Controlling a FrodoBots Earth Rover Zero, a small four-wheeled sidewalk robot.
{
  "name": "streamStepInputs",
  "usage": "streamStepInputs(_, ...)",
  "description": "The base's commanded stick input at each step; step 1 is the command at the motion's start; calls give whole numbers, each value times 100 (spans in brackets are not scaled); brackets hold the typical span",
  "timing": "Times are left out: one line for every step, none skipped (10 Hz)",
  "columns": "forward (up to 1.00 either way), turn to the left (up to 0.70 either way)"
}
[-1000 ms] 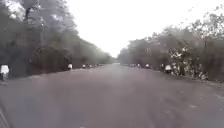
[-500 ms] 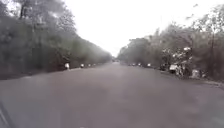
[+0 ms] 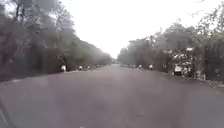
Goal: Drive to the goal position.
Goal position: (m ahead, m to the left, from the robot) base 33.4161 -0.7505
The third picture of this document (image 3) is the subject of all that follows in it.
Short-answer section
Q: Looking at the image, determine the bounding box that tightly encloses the dark fence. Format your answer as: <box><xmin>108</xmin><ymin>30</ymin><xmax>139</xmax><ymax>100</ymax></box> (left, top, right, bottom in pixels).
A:
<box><xmin>202</xmin><ymin>43</ymin><xmax>224</xmax><ymax>83</ymax></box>

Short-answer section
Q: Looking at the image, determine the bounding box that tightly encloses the row of trees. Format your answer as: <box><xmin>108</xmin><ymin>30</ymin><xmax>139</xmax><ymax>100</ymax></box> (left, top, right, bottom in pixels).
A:
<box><xmin>0</xmin><ymin>0</ymin><xmax>114</xmax><ymax>83</ymax></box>
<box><xmin>117</xmin><ymin>3</ymin><xmax>224</xmax><ymax>83</ymax></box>

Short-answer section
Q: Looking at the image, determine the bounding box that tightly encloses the row of white roadside markers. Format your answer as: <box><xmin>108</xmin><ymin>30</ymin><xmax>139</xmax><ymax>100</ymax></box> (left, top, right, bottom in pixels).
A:
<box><xmin>59</xmin><ymin>63</ymin><xmax>107</xmax><ymax>73</ymax></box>
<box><xmin>121</xmin><ymin>63</ymin><xmax>184</xmax><ymax>76</ymax></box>

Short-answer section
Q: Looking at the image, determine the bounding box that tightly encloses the dirt verge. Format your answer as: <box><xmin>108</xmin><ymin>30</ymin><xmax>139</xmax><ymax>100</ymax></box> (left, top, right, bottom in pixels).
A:
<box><xmin>196</xmin><ymin>77</ymin><xmax>224</xmax><ymax>90</ymax></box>

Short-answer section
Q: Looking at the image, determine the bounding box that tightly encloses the grey asphalt road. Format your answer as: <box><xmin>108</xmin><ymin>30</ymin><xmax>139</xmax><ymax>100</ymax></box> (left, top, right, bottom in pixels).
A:
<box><xmin>0</xmin><ymin>63</ymin><xmax>224</xmax><ymax>128</ymax></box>

